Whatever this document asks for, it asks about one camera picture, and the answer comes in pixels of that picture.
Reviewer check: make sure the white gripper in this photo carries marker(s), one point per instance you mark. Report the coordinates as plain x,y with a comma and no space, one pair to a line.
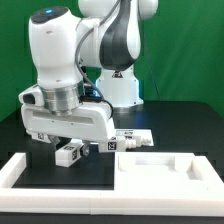
90,121

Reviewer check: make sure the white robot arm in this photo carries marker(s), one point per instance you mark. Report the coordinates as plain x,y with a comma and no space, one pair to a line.
106,36

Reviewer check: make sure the white tag sheet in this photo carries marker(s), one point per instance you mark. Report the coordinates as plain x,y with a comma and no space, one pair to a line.
120,132

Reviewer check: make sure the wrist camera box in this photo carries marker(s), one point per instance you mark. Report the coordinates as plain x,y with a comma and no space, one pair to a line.
32,96

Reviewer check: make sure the white U-shaped fence frame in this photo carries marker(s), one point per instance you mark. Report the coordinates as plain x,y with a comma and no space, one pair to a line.
100,202

